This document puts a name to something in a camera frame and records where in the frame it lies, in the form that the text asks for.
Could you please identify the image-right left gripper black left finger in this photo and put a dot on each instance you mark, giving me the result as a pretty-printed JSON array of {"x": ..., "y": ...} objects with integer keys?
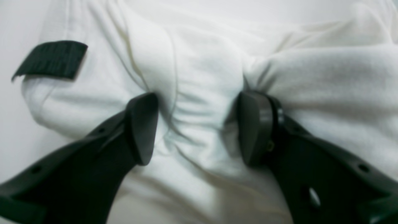
[{"x": 77, "y": 183}]

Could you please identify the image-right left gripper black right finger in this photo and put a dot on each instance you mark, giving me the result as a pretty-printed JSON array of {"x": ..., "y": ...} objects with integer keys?
[{"x": 321, "y": 182}]

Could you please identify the white printed T-shirt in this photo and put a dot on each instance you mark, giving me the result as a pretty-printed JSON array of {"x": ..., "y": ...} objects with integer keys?
[{"x": 338, "y": 79}]

